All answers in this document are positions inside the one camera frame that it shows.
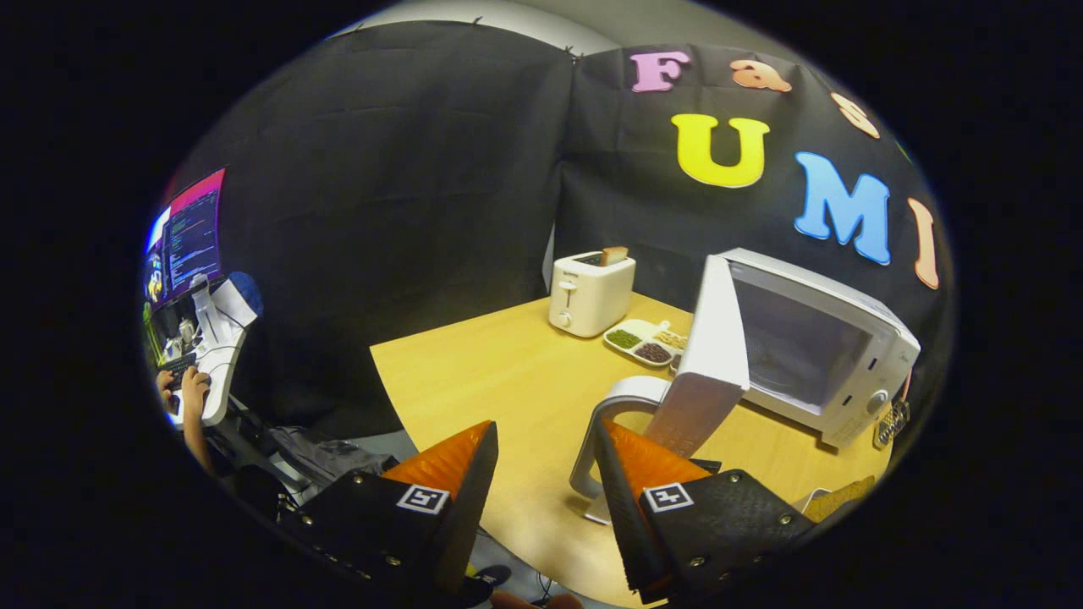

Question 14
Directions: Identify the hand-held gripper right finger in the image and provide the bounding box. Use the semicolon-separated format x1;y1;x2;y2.
592;416;817;606

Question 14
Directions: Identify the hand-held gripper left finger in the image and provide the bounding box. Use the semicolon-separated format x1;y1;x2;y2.
279;420;500;597

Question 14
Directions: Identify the white microwave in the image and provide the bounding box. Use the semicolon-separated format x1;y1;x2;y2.
569;247;921;525

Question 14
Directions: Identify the sandwich with green lettuce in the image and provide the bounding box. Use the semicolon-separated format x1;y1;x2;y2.
802;475;877;523

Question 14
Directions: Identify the black shoe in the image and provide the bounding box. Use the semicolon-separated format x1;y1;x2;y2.
461;564;513;606

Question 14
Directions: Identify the divided snack tray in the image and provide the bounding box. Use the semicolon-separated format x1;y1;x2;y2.
602;319;690;370

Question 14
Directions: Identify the cream white toaster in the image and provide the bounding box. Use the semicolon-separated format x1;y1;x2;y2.
548;250;637;339

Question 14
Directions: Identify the blue round object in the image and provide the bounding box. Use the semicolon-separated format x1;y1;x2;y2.
228;271;265;318

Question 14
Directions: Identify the black backdrop cloth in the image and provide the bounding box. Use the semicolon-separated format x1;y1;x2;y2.
165;21;953;441

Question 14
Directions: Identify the black keyboard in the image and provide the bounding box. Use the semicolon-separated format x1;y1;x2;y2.
159;353;197;392

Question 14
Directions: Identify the computer monitor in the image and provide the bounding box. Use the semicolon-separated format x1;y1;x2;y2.
142;167;228;305

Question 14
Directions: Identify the wire mesh holder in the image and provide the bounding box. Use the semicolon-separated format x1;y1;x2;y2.
873;398;911;449

